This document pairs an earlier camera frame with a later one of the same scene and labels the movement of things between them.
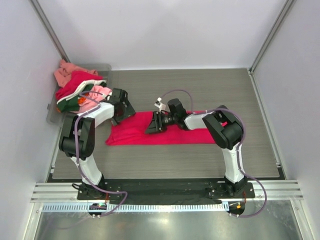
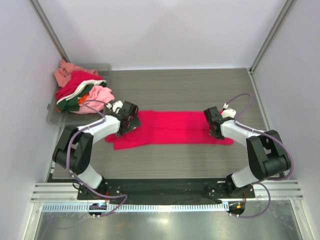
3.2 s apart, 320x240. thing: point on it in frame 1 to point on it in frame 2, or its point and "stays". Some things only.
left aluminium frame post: [45, 21] stays
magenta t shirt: [132, 131] stays
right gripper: [159, 122] to [215, 127]
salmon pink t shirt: [63, 73] stays
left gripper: [125, 110] to [130, 122]
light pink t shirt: [88, 105] stays
